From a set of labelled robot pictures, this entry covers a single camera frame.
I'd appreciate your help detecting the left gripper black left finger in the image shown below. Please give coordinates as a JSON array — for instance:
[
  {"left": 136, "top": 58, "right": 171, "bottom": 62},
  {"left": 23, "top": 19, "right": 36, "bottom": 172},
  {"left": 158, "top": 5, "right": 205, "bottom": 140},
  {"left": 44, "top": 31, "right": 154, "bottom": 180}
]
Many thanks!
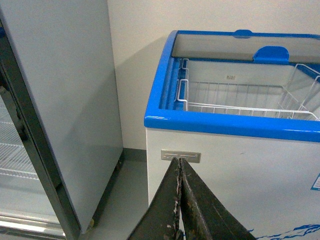
[{"left": 128, "top": 158, "right": 182, "bottom": 240}]

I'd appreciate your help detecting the energy label sticker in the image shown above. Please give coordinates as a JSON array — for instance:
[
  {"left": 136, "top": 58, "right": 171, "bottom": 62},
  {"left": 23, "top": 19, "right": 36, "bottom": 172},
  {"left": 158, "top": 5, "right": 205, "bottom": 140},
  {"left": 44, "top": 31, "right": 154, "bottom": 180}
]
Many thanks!
[{"left": 310, "top": 174, "right": 320, "bottom": 191}]

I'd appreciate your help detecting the white chest freezer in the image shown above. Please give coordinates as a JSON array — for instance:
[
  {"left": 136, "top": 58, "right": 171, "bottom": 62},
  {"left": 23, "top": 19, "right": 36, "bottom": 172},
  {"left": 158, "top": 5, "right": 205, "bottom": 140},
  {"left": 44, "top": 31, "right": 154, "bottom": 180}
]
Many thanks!
[{"left": 144, "top": 30, "right": 320, "bottom": 240}]

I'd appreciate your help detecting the upright glass-door fridge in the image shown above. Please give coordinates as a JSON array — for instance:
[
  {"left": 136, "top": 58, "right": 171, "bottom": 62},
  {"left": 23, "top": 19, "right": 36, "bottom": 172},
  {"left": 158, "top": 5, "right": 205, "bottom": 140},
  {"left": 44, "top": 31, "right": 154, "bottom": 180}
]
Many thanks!
[{"left": 0, "top": 0, "right": 123, "bottom": 240}]

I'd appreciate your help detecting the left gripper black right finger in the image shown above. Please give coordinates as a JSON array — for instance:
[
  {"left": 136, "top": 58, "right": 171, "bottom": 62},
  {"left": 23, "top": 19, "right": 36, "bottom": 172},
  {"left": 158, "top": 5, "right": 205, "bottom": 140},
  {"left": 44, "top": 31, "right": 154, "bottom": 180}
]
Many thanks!
[{"left": 179, "top": 158, "right": 255, "bottom": 240}]

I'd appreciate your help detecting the silver brand badge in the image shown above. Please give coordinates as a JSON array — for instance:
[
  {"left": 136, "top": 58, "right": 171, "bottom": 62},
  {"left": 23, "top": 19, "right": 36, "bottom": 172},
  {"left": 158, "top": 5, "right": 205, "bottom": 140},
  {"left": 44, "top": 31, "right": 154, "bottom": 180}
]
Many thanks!
[{"left": 160, "top": 149, "right": 201, "bottom": 164}]

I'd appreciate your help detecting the white wire freezer basket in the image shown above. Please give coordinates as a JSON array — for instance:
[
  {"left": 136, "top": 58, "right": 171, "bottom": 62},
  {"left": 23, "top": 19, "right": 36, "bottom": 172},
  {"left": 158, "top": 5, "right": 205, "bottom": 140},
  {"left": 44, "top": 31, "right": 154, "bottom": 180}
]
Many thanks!
[{"left": 176, "top": 58, "right": 317, "bottom": 121}]

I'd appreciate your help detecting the glass sliding freezer lid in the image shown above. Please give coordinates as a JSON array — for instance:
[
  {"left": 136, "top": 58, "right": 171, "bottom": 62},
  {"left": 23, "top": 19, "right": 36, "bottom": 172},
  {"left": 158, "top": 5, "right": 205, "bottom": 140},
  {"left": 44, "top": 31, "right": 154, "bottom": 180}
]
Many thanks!
[{"left": 172, "top": 29, "right": 320, "bottom": 65}]

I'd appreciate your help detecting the wire fridge shelf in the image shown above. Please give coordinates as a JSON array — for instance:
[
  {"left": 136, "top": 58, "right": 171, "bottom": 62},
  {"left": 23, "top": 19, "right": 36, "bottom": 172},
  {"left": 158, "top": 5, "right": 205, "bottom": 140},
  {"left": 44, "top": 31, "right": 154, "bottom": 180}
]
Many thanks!
[{"left": 0, "top": 143, "right": 39, "bottom": 181}]

